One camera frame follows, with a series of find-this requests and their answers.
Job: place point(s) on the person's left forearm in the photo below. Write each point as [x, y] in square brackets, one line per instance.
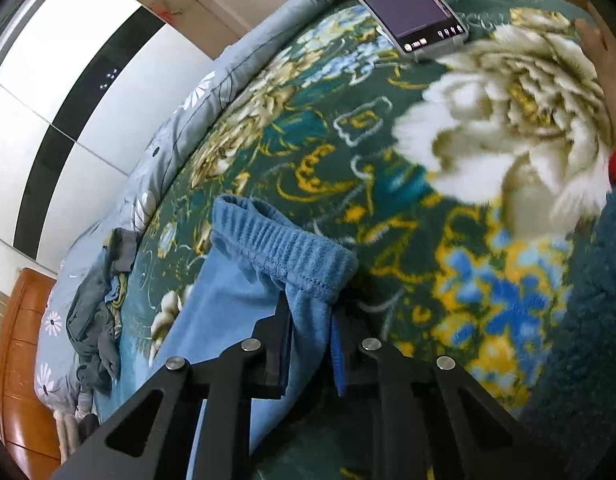
[587, 310]

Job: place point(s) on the cream door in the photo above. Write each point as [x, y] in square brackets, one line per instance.
[198, 15]

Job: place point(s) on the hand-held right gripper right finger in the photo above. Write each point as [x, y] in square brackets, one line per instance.
[338, 360]

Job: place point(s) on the blue pants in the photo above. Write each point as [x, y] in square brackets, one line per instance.
[238, 280]

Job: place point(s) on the olive green garment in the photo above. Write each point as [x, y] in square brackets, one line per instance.
[114, 296]

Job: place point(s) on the wooden bed headboard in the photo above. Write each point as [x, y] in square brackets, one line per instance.
[18, 385]

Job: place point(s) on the dark grey garment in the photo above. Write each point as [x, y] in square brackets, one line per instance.
[122, 250]

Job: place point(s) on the white fluffy cloth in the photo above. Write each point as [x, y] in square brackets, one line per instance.
[70, 430]

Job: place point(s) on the person's left hand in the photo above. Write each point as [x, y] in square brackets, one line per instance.
[600, 75]

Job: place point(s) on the daisy print quilt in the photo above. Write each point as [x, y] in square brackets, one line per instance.
[213, 90]

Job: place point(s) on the smartphone in clear case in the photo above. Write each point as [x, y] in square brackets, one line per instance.
[402, 5]

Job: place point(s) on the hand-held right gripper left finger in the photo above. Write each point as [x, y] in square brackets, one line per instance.
[285, 360]

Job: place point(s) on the teal floral blanket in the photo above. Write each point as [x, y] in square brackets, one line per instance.
[338, 160]

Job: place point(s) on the daisy print pillow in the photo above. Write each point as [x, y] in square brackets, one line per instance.
[55, 340]

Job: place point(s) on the red door ornament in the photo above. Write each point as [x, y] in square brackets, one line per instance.
[167, 12]

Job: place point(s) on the white wardrobe with black stripe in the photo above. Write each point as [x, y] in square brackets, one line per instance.
[63, 60]

